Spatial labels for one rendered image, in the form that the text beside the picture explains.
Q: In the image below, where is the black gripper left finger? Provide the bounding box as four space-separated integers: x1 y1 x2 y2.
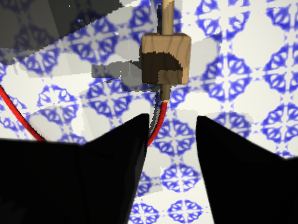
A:
0 113 149 224

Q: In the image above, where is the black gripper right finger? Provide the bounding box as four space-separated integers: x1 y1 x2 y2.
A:
195 116 298 224

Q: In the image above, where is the wooden stick with red string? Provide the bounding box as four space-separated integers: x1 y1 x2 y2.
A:
0 0 175 146

